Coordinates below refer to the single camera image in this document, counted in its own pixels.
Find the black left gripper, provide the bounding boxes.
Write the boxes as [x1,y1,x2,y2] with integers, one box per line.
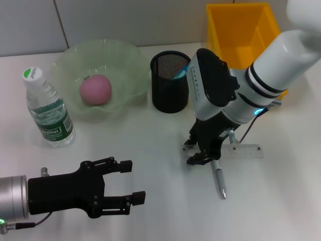
[27,157,146,219]

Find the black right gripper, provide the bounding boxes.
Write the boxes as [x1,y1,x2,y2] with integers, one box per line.
[184,109,242,167]

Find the grey white ballpoint pen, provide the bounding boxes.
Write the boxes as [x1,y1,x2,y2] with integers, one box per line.
[210,160,228,200]

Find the clear plastic ruler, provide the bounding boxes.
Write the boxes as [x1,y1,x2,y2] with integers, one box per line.
[181,143,265,161]

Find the blue teal scissors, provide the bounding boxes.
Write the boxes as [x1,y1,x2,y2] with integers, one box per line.
[172,64,191,80]

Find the clear green-label water bottle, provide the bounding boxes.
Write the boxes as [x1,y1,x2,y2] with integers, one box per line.
[21,65,76,149]

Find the pink peach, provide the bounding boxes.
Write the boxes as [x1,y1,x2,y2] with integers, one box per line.
[79,74,112,105]

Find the black mesh pen holder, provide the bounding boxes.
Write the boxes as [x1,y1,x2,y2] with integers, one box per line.
[150,51,193,114]

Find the translucent green fruit plate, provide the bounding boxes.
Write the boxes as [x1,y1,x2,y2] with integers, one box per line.
[50,39,150,124]

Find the yellow plastic bin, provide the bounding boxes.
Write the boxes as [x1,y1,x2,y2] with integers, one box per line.
[206,2,289,101]

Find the right arm connector cable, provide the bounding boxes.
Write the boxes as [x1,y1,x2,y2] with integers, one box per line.
[227,99,283,145]

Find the arm connector cable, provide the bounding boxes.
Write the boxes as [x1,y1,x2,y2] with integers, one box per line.
[0,212,55,233]
[227,99,283,145]

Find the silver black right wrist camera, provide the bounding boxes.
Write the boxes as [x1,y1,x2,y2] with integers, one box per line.
[186,48,240,121]

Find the left arm connector cable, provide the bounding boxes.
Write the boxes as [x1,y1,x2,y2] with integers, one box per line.
[0,212,55,233]

